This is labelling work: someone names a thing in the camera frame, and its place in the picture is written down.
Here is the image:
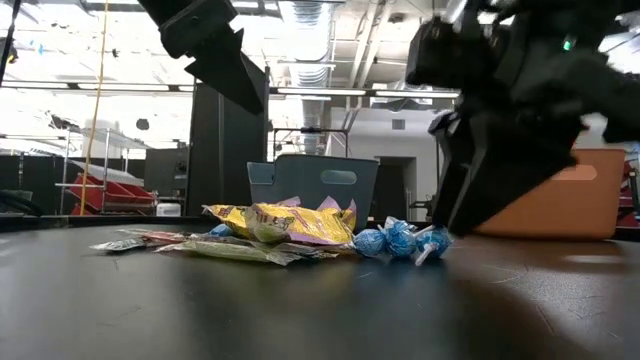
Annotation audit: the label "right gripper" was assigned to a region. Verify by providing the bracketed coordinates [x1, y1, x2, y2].
[404, 0, 606, 238]

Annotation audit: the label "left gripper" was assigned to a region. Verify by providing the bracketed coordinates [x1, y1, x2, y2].
[137, 0, 267, 116]

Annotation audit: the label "blue lollipop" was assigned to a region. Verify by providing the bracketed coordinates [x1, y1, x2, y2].
[207, 223, 237, 239]
[382, 215, 419, 259]
[413, 224, 454, 268]
[352, 228, 389, 259]

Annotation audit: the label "blue-grey plastic bin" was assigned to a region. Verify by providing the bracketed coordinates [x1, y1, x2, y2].
[246, 153, 380, 232]

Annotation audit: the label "black partition panel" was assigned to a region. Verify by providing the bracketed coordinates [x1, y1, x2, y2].
[185, 54, 272, 219]

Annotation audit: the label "long ceiling light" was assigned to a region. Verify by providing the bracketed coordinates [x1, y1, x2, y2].
[374, 90, 461, 100]
[276, 88, 368, 97]

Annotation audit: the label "black cabinet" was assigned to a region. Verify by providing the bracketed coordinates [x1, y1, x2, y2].
[143, 147, 190, 200]

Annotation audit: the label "orange plastic bin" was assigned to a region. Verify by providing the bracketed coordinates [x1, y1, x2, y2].
[472, 148, 627, 242]

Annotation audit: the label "metal shelf rack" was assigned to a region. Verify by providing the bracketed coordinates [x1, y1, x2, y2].
[53, 127, 152, 217]

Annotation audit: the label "red tool chest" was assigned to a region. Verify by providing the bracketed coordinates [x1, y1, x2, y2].
[615, 159, 640, 229]

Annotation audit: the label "red storage bins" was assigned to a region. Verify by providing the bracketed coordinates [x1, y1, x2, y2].
[67, 172, 157, 218]

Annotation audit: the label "silver air duct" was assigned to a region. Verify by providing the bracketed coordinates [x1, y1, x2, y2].
[288, 0, 335, 156]

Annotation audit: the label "black metal frame stand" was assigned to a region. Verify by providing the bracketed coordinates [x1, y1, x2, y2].
[272, 126, 351, 162]

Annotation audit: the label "yellow cable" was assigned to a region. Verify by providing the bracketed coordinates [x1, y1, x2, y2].
[78, 0, 110, 217]

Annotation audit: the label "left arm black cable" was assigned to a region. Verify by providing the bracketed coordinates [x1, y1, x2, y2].
[0, 0, 24, 87]

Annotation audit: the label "black coiled hose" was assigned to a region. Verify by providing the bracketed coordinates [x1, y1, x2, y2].
[0, 189, 50, 217]

